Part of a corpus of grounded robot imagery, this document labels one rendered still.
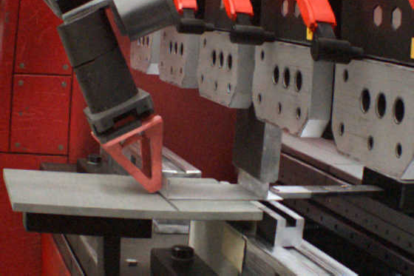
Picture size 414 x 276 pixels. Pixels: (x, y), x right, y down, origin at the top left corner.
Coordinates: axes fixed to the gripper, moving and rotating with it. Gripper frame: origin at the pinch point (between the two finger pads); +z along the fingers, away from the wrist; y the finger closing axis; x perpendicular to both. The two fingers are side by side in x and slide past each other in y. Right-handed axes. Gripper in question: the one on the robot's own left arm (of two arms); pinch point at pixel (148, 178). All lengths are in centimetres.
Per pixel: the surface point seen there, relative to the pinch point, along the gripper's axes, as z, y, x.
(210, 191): 4.2, -0.2, -5.7
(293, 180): 22, 43, -26
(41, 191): -4.6, -4.0, 11.7
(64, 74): -5, 85, -1
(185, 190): 2.9, -0.2, -3.2
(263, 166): 2.8, -5.4, -11.0
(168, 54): -7.9, 23.6, -11.4
